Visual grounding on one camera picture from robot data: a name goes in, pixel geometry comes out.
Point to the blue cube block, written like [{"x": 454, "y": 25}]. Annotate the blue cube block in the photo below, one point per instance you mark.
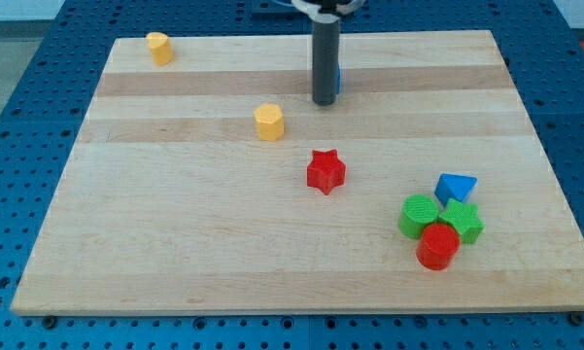
[{"x": 338, "y": 80}]

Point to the blue triangle block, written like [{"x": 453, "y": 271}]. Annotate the blue triangle block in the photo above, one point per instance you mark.
[{"x": 454, "y": 186}]

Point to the green cylinder block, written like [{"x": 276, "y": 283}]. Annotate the green cylinder block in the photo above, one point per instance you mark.
[{"x": 417, "y": 212}]

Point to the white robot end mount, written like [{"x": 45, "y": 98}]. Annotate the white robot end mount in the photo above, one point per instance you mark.
[{"x": 327, "y": 12}]

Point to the green star block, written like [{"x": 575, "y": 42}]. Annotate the green star block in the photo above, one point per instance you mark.
[{"x": 463, "y": 218}]

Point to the yellow heart block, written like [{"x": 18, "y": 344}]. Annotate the yellow heart block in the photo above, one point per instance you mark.
[{"x": 160, "y": 48}]

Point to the red cylinder block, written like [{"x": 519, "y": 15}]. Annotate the red cylinder block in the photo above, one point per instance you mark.
[{"x": 437, "y": 247}]

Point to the red star block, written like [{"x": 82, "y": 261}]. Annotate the red star block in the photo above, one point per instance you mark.
[{"x": 325, "y": 171}]

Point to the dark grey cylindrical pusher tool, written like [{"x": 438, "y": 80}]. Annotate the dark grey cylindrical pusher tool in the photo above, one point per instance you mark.
[{"x": 325, "y": 54}]

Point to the wooden board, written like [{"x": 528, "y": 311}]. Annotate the wooden board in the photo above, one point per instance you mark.
[{"x": 170, "y": 204}]

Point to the yellow hexagon block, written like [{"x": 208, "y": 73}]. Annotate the yellow hexagon block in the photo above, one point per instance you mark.
[{"x": 269, "y": 121}]

